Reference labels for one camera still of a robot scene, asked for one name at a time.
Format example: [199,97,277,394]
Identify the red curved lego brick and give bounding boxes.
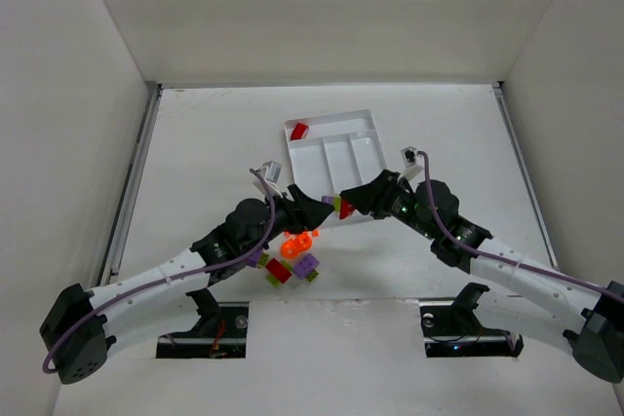
[338,198,355,220]

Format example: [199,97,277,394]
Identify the lime green small lego brick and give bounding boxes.
[258,253,269,268]

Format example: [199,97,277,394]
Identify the purple sloped lego brick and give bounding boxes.
[292,253,319,280]

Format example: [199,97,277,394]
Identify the red flower lego brick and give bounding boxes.
[290,122,309,141]

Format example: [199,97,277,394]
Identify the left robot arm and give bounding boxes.
[39,184,333,385]

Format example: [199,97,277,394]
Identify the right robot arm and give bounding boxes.
[340,170,623,383]

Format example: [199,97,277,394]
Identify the small orange lego pieces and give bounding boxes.
[284,229,320,238]

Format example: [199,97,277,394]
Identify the purple long lego brick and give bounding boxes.
[246,251,262,268]

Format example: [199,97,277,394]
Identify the red square lego brick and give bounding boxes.
[265,258,292,284]

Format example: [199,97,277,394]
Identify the white divided sorting tray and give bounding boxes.
[284,109,386,200]

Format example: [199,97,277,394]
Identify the lime lego under purple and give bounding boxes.
[305,270,319,283]

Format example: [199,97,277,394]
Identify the orange lego ring piece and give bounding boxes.
[280,234,313,260]

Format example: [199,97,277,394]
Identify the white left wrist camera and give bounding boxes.
[258,161,282,186]

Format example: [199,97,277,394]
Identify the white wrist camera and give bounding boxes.
[258,161,282,186]
[401,146,423,181]

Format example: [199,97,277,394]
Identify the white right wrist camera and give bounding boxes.
[401,146,423,181]

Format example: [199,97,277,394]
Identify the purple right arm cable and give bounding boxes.
[413,150,624,305]

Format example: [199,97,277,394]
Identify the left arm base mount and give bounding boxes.
[155,289,250,360]

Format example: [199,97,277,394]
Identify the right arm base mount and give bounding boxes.
[419,283,525,359]

